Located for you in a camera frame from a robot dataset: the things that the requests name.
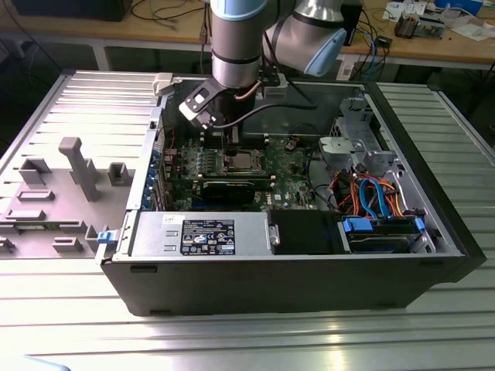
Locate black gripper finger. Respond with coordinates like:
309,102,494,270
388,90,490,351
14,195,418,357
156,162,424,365
226,125,244,151

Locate metal socket cover frame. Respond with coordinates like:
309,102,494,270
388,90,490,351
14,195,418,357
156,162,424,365
222,148,267,173

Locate CPU socket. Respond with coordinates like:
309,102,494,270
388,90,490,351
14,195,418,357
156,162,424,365
221,148,268,174

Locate black graphics card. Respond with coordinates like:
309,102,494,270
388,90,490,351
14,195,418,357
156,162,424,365
200,178,257,206

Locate green motherboard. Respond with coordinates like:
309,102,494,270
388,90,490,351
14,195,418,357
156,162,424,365
162,133,324,213

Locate pale grey case latch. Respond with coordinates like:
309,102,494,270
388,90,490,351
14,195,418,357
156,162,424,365
152,72,176,97

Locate silver metal drive cage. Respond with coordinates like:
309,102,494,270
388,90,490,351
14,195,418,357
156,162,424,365
319,96,400,171

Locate white labelled strip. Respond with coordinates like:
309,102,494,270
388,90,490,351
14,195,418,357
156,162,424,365
335,53,359,81

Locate silver power supply unit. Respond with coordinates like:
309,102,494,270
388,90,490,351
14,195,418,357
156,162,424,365
129,210,271,258

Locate black upright device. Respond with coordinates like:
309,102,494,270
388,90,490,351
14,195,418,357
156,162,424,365
342,0,364,46

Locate black open PC case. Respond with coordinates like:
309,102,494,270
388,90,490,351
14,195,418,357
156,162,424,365
94,72,487,318

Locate hard disk in blue carrier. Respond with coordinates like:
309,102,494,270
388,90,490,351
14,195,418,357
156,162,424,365
339,216,426,255

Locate white paper sheets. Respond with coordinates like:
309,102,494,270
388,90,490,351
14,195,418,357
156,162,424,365
382,1,411,21
450,21,495,42

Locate metal heat sink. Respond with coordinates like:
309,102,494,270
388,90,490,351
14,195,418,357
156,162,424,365
394,10,418,39

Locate grey parts rack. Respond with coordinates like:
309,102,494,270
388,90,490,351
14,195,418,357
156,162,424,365
0,136,135,260

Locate large black box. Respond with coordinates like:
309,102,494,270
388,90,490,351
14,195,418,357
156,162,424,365
11,0,125,22

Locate wooden desk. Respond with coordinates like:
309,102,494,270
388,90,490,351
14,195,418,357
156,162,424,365
0,0,495,73

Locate loose electronics board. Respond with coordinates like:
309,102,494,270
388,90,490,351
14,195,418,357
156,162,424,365
415,13,446,39

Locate blue box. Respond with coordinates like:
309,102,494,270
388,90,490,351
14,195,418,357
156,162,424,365
432,0,484,13

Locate pale blue rounded object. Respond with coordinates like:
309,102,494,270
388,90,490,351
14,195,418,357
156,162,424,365
23,354,73,371

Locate copper coloured cable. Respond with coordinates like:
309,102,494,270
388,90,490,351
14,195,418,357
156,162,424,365
234,81,259,102

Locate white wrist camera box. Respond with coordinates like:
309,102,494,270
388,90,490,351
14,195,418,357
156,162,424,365
178,80,218,129

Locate black camera cable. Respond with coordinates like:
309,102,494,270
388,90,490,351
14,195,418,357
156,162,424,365
211,75,319,129

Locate hanging grey plug cable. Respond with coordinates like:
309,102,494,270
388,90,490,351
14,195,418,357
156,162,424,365
199,21,214,75

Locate blue flat wire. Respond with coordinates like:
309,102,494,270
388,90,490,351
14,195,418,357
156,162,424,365
358,178,392,220

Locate orange wire bundle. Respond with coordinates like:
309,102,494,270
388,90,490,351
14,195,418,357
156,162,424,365
334,173,405,217

